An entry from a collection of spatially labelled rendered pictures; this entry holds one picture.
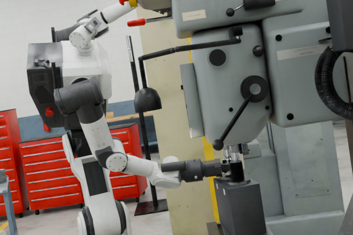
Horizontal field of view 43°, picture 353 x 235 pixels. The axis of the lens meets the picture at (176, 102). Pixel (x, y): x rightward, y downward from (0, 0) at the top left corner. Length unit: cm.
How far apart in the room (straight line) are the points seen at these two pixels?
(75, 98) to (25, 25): 939
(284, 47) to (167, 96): 188
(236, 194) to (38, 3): 953
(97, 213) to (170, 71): 143
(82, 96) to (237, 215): 69
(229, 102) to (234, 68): 9
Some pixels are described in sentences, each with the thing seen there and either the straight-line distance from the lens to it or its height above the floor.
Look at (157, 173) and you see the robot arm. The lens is 174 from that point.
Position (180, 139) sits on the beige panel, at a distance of 302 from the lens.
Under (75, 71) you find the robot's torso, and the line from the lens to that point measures 164.
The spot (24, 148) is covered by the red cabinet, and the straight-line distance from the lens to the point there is 626.
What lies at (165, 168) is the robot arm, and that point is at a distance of 175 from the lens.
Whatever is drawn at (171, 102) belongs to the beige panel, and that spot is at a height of 136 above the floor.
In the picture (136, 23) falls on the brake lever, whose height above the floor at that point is 170.
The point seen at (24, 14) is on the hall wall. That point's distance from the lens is 1093.
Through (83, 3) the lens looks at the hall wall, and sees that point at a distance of 1062.
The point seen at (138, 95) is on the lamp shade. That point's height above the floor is 148.
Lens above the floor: 151
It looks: 3 degrees down
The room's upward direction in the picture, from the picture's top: 9 degrees counter-clockwise
